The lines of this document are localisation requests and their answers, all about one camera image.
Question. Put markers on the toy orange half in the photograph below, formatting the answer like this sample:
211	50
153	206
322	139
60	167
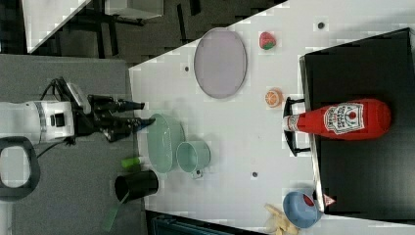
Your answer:
273	98

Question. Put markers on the red ketchup bottle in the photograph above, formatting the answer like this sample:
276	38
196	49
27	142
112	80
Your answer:
355	120

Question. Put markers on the toy peeled banana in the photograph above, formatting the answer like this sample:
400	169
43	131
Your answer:
278	223

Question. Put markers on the blue cup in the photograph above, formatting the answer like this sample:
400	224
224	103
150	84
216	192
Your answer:
298	212

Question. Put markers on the green oval colander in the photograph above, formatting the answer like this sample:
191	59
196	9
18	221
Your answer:
163	137

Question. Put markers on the green mug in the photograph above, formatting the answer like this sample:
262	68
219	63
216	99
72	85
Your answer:
193	157

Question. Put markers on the blue metal frame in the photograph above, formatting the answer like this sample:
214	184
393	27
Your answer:
159	223

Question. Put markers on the small red fruit in cup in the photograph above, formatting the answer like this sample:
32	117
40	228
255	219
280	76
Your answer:
308	201

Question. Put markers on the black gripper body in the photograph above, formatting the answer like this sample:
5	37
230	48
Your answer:
90	113

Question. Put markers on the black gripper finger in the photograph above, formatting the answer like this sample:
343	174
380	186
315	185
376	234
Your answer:
124	106
123	127

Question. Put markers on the green marker pen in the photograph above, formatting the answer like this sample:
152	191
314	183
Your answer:
131	162

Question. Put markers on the purple round plate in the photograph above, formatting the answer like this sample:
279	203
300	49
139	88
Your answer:
220	63

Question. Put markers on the white side table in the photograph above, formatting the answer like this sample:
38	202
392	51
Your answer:
42	18

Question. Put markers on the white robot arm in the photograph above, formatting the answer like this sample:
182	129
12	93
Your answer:
69	115

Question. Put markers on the toy strawberry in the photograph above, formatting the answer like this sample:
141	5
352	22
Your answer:
266	41

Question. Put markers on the black toaster oven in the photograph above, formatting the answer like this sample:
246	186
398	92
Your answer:
373	178

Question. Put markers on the black cylindrical container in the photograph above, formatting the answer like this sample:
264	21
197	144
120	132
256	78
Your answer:
136	185

